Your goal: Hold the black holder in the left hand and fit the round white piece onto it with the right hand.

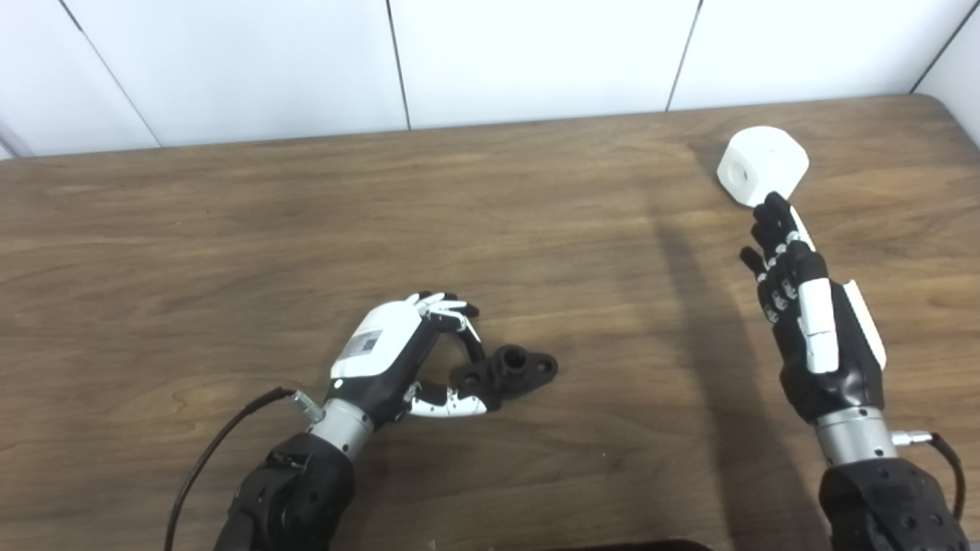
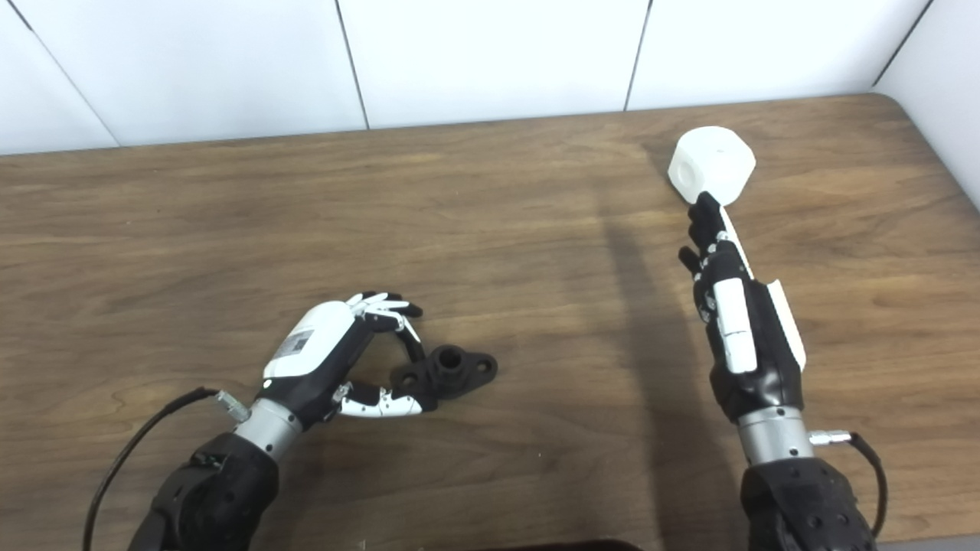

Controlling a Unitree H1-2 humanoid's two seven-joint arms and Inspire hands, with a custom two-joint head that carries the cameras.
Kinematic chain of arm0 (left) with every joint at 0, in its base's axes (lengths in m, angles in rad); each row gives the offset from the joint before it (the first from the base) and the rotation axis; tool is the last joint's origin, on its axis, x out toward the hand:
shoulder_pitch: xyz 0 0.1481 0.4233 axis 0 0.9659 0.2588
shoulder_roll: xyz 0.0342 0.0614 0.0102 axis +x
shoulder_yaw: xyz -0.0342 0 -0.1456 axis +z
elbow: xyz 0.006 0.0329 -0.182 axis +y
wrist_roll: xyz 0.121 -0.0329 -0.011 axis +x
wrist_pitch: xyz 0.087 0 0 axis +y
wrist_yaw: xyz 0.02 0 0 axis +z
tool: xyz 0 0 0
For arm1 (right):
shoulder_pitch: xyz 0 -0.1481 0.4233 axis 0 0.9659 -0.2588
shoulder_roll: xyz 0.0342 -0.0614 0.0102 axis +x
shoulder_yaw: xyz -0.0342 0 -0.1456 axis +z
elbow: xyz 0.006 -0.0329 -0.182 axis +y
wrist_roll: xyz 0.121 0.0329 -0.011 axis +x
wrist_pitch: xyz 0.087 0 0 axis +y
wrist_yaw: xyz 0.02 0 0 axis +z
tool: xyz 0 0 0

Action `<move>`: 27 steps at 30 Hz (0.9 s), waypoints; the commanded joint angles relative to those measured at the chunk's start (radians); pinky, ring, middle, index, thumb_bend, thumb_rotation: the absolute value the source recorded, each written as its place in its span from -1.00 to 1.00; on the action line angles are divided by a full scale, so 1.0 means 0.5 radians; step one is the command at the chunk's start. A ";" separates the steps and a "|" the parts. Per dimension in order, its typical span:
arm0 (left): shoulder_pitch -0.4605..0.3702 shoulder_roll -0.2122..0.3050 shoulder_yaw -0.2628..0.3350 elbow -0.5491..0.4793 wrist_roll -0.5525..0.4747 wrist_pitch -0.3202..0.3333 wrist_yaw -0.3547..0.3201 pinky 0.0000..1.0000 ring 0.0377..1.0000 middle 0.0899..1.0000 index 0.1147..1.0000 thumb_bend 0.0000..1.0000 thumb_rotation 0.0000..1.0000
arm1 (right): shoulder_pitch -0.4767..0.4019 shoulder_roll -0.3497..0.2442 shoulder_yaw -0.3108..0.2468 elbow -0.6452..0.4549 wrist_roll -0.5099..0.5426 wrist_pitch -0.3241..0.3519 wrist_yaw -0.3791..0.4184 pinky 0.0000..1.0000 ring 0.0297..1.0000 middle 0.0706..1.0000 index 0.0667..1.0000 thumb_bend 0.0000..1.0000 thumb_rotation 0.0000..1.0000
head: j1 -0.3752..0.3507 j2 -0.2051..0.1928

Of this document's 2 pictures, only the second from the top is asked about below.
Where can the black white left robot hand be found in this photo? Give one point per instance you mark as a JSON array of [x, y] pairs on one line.
[[314, 337]]

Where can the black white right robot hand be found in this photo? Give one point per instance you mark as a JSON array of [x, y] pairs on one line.
[[758, 360]]

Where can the black flanged holder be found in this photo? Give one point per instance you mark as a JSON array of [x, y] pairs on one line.
[[459, 371]]

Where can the round white plastic piece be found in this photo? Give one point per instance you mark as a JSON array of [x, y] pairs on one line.
[[712, 161]]

